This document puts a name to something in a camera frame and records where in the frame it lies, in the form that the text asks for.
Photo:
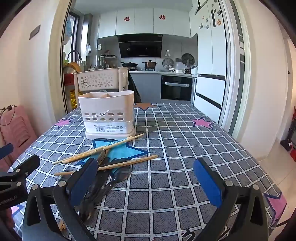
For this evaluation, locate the black range hood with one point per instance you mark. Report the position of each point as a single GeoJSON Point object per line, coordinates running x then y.
{"type": "Point", "coordinates": [141, 45]}

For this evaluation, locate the black frying pan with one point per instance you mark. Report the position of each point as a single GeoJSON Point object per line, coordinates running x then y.
{"type": "Point", "coordinates": [129, 64]}

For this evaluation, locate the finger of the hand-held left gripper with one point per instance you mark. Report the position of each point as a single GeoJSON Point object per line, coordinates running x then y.
{"type": "Point", "coordinates": [6, 149]}
{"type": "Point", "coordinates": [25, 166]}

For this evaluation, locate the black kitchen faucet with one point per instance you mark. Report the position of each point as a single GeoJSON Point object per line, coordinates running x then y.
{"type": "Point", "coordinates": [73, 52]}

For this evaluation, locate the black desk fan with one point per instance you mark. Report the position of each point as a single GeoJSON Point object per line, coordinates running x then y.
{"type": "Point", "coordinates": [187, 59]}

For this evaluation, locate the blue patterned wooden chopstick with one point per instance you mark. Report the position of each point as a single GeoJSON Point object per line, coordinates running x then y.
{"type": "Point", "coordinates": [120, 141]}

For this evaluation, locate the white sliding door frame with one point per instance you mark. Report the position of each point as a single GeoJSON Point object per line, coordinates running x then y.
{"type": "Point", "coordinates": [240, 69]}

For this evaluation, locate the black hanging cloth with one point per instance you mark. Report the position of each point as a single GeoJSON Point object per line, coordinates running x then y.
{"type": "Point", "coordinates": [134, 88]}

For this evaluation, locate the grey wall switch plate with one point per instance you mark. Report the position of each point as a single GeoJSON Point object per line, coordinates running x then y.
{"type": "Point", "coordinates": [35, 32]}

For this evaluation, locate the white plastic trolley cart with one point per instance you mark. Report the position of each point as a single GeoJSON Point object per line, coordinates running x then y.
{"type": "Point", "coordinates": [99, 80]}

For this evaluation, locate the grey checked star tablecloth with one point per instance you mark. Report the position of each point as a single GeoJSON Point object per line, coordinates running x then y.
{"type": "Point", "coordinates": [175, 150]}

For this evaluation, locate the golden metal basin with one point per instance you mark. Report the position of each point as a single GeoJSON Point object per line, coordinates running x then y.
{"type": "Point", "coordinates": [72, 67]}

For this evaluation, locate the grey kitchen base cabinet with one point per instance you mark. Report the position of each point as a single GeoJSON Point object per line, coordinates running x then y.
{"type": "Point", "coordinates": [148, 88]}

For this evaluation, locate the clear hanging plastic bag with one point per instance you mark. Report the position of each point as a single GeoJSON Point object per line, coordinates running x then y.
{"type": "Point", "coordinates": [88, 47]}

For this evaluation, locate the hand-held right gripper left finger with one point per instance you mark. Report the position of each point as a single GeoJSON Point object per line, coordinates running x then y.
{"type": "Point", "coordinates": [83, 183]}

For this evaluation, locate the red floor object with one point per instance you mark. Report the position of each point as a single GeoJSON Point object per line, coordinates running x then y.
{"type": "Point", "coordinates": [293, 150]}

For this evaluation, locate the black built-in oven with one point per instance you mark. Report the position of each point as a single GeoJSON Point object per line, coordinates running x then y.
{"type": "Point", "coordinates": [176, 89]}

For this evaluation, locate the pink plastic chair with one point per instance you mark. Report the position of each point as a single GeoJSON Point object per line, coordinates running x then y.
{"type": "Point", "coordinates": [16, 129]}

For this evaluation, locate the white upper kitchen cabinets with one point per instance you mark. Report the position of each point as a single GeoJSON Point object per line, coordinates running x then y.
{"type": "Point", "coordinates": [143, 23]}

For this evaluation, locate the white rice cooker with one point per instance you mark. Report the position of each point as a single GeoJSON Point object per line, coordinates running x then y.
{"type": "Point", "coordinates": [194, 70]}

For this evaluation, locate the gold foil wrap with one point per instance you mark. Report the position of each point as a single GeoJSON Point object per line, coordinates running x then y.
{"type": "Point", "coordinates": [74, 98]}

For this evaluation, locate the group of fridge magnets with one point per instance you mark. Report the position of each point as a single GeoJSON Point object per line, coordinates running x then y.
{"type": "Point", "coordinates": [218, 22]}

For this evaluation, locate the white refrigerator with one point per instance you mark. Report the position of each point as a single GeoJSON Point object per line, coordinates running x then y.
{"type": "Point", "coordinates": [208, 58]}

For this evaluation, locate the red paper decal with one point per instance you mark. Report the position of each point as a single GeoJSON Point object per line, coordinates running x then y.
{"type": "Point", "coordinates": [126, 18]}
{"type": "Point", "coordinates": [163, 17]}

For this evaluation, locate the small grey desk fan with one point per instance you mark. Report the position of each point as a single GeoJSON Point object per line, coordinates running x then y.
{"type": "Point", "coordinates": [167, 63]}

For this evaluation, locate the grey spoon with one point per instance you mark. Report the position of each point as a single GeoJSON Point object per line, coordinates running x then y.
{"type": "Point", "coordinates": [101, 155]}

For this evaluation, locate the copper cooking pot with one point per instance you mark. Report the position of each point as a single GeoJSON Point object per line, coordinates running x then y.
{"type": "Point", "coordinates": [149, 64]}

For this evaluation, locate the white plastic utensil holder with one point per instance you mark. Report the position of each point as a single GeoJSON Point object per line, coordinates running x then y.
{"type": "Point", "coordinates": [106, 104]}

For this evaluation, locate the glass blender jug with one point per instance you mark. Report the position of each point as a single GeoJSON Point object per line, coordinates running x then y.
{"type": "Point", "coordinates": [101, 62]}

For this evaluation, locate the spice rack with jars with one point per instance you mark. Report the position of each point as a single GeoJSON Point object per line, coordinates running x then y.
{"type": "Point", "coordinates": [111, 60]}

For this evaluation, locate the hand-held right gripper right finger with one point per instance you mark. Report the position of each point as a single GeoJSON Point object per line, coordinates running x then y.
{"type": "Point", "coordinates": [208, 183]}

